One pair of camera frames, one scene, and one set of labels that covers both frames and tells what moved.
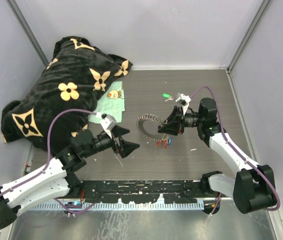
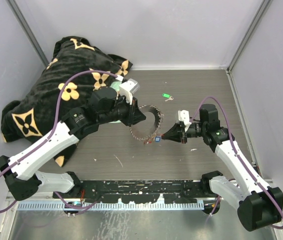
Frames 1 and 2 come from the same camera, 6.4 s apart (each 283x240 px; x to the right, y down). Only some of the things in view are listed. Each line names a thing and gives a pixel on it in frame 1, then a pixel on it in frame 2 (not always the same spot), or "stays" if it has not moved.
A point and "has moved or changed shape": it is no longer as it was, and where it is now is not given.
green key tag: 165,95 stays
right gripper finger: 177,114 → 177,127
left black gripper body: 102,142 → 124,110
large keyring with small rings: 148,116 has moved or changed shape
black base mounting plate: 139,191 stays
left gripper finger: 117,131 → 138,115
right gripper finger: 171,125 → 174,133
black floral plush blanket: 77,73 stays
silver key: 170,98 stays
